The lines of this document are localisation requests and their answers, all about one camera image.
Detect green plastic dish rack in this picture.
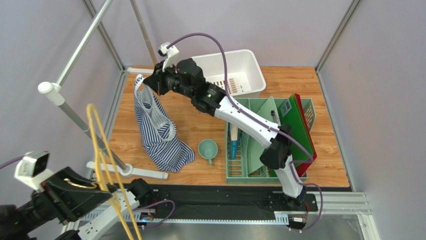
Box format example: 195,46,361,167
225,98,316,185

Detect blue white small box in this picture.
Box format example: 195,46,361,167
229,124,240,160

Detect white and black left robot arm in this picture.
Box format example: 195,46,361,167
0,167,118,240

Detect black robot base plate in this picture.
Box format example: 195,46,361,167
139,184,319,221

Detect red cutting board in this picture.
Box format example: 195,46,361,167
294,93,318,178

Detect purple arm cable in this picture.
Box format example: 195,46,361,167
0,155,25,170
166,32,324,187

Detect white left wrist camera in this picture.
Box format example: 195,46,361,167
13,150,54,191

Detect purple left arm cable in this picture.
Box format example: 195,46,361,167
0,155,25,170

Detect white plastic tub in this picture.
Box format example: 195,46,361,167
192,49,266,98

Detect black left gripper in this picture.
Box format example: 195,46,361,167
13,164,118,234

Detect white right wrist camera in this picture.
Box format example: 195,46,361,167
158,42,180,72

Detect yellow velvet hanger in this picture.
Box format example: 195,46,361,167
86,103,135,240

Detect light green cutting board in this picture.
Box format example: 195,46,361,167
246,96,277,175

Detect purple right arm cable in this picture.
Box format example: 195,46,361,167
166,32,324,187

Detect teal plastic cup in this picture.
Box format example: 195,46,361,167
198,139,219,166

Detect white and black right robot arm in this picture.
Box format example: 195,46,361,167
142,58,306,202

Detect silver clothes rack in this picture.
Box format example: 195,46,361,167
37,0,169,180

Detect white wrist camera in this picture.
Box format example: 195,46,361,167
158,42,180,72
13,150,54,191

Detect blue white striped tank top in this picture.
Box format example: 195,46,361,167
133,74,196,173

